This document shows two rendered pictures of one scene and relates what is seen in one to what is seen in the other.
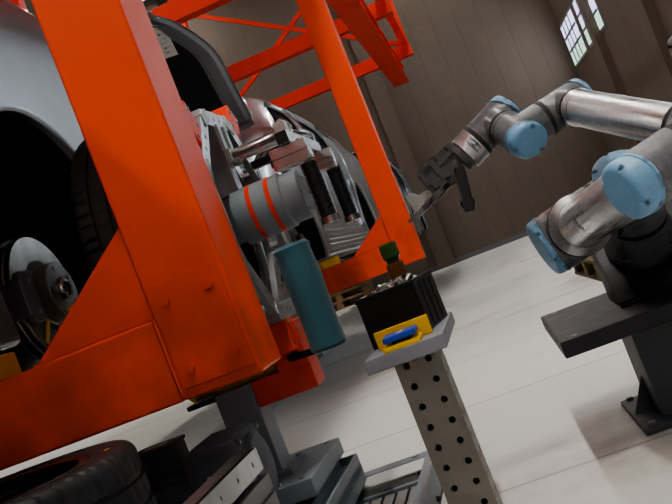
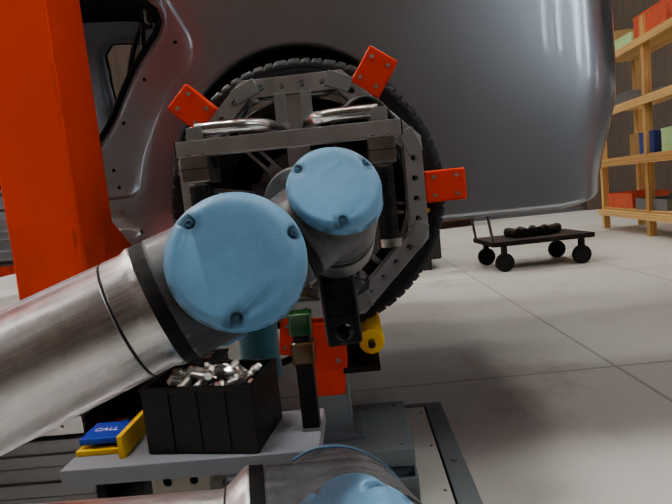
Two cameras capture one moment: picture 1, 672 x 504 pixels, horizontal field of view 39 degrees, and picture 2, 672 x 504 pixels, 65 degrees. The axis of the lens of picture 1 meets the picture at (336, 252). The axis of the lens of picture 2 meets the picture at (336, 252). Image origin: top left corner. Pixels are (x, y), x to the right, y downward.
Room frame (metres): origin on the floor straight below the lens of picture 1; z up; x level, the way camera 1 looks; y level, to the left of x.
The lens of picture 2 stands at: (2.28, -1.02, 0.85)
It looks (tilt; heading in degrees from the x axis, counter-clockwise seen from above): 6 degrees down; 83
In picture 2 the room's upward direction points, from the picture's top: 6 degrees counter-clockwise
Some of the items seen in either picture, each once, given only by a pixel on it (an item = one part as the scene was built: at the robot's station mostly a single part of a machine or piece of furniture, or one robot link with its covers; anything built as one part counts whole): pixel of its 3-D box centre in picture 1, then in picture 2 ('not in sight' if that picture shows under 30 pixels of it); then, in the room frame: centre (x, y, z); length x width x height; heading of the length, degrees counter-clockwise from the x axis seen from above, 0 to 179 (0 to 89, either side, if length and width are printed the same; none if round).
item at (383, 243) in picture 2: (342, 193); (386, 204); (2.50, -0.07, 0.83); 0.04 x 0.04 x 0.16
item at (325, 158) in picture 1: (318, 161); (380, 150); (2.50, -0.04, 0.93); 0.09 x 0.05 x 0.05; 80
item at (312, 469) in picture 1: (257, 439); (331, 394); (2.40, 0.36, 0.32); 0.40 x 0.30 x 0.28; 170
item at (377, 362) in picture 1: (413, 340); (203, 444); (2.12, -0.09, 0.44); 0.43 x 0.17 x 0.03; 170
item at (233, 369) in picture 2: (401, 305); (214, 400); (2.15, -0.09, 0.51); 0.20 x 0.14 x 0.13; 162
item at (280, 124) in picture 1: (249, 128); (241, 115); (2.25, 0.08, 1.03); 0.19 x 0.18 x 0.11; 80
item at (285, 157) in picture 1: (291, 154); (201, 169); (2.17, 0.01, 0.93); 0.09 x 0.05 x 0.05; 80
